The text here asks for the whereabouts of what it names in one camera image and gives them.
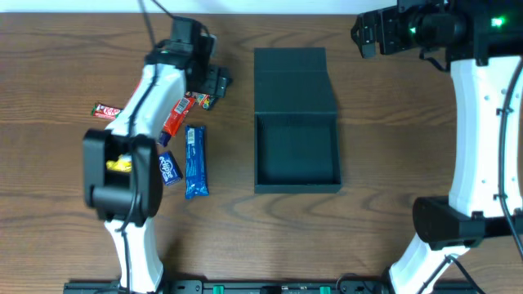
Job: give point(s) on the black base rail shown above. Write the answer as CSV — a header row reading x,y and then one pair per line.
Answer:
x,y
350,286

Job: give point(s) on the blue Oreo cookie pack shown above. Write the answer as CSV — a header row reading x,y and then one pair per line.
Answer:
x,y
196,171

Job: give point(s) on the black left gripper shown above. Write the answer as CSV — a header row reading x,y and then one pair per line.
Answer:
x,y
212,86

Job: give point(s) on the dark blue chocolate bar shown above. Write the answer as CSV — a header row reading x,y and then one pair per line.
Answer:
x,y
164,138

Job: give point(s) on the yellow candy bag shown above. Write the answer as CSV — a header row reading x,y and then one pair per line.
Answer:
x,y
122,164

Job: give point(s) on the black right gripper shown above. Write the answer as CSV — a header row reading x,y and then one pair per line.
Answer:
x,y
382,33

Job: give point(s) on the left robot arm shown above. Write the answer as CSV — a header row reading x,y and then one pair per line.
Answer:
x,y
127,203

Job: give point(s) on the red candy bag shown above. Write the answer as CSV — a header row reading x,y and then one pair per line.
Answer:
x,y
177,115

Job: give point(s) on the KitKat Milo bar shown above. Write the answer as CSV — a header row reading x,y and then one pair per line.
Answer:
x,y
104,111

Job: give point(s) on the dark green box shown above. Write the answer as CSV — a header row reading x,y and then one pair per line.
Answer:
x,y
295,123

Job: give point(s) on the Haribo gummy bag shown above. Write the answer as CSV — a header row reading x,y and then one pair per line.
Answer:
x,y
205,101

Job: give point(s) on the blue Eclipse mints tin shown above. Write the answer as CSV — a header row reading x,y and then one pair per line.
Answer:
x,y
169,169

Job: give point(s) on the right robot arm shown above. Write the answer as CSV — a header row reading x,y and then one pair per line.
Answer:
x,y
482,42

